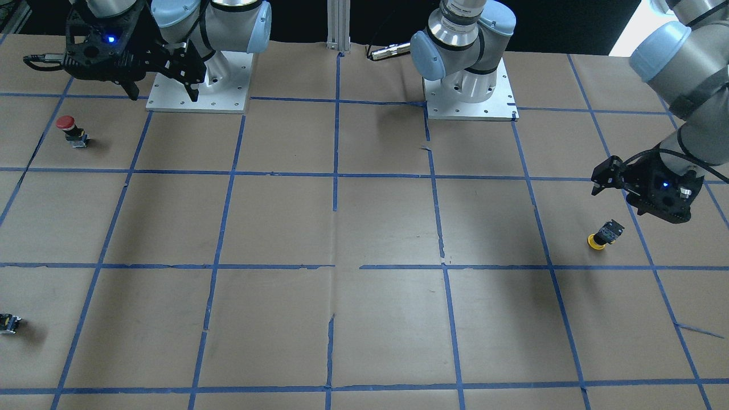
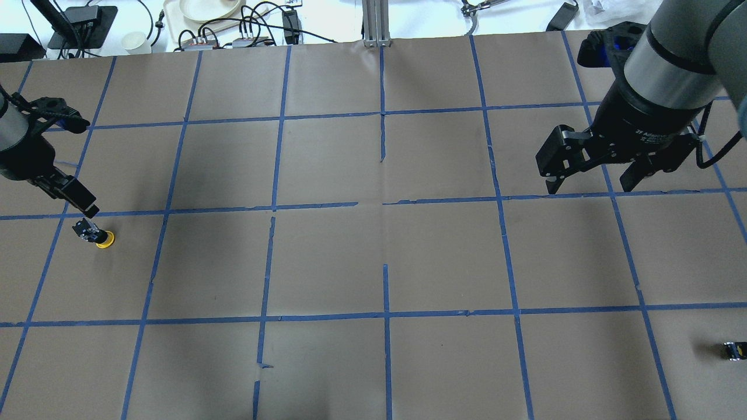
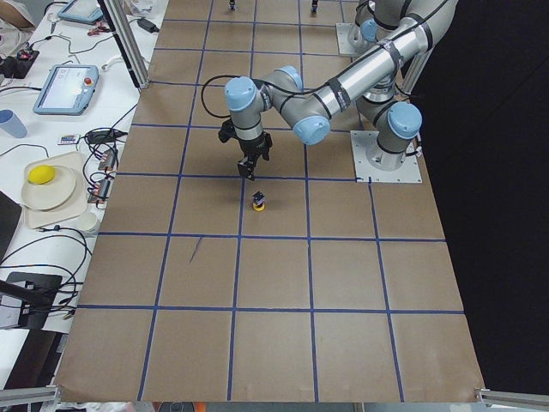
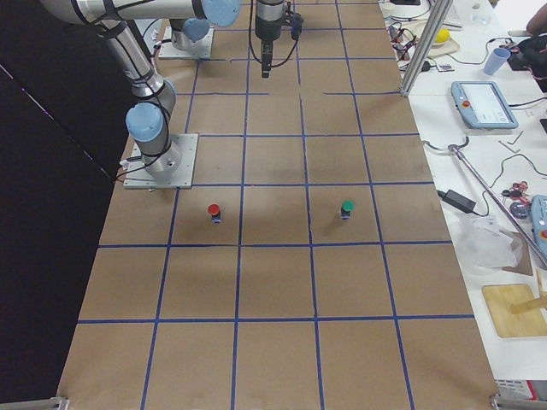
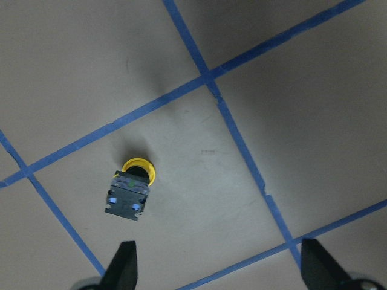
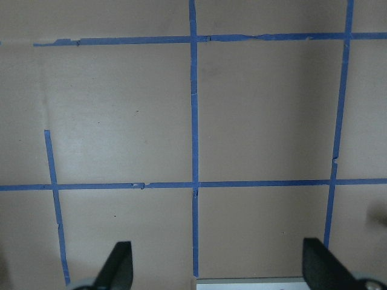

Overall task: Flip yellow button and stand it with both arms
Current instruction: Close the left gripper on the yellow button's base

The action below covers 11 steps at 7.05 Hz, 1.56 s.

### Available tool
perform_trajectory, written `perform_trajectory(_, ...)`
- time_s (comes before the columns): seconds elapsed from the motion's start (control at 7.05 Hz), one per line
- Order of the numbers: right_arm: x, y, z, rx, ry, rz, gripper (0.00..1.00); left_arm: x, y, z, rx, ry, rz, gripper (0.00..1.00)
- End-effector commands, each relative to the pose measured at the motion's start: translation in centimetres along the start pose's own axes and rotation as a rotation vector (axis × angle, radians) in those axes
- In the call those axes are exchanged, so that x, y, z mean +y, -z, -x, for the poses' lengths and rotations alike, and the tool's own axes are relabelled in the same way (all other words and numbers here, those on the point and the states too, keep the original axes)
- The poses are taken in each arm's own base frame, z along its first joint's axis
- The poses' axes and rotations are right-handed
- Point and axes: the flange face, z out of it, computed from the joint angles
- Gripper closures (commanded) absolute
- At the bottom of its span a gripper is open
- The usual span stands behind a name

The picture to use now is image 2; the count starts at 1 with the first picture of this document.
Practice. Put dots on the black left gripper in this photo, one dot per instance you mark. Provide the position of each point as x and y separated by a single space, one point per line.
23 154

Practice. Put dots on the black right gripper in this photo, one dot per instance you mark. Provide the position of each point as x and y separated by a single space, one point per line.
641 121

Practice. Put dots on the yellow push button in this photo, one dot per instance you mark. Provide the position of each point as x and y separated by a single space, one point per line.
87 230

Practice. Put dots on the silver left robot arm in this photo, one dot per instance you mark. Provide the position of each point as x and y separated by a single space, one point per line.
12 118

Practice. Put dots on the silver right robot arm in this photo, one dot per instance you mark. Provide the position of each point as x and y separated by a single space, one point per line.
666 74

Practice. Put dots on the black monitor stand base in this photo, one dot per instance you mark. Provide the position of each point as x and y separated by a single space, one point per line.
88 27

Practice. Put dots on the black power adapter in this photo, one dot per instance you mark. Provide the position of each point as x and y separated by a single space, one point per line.
562 18

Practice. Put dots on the white paper cup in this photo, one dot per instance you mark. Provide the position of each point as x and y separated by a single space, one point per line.
136 43

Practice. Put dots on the beige tray with plates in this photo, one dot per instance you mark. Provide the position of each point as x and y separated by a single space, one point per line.
189 15

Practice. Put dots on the black wrist camera, right arm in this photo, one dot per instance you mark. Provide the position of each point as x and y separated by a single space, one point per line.
611 47

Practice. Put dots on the aluminium frame post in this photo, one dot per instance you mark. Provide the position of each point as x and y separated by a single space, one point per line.
375 24

